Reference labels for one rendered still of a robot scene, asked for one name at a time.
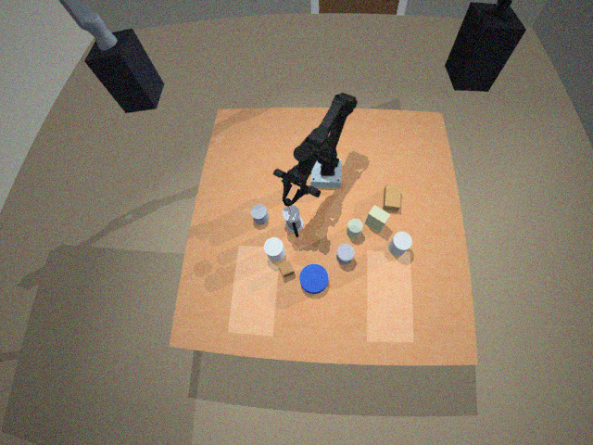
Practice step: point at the small brown cube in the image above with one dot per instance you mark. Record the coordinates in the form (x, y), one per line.
(286, 268)

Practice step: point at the tan rectangular block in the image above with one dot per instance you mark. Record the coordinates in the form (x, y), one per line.
(392, 197)

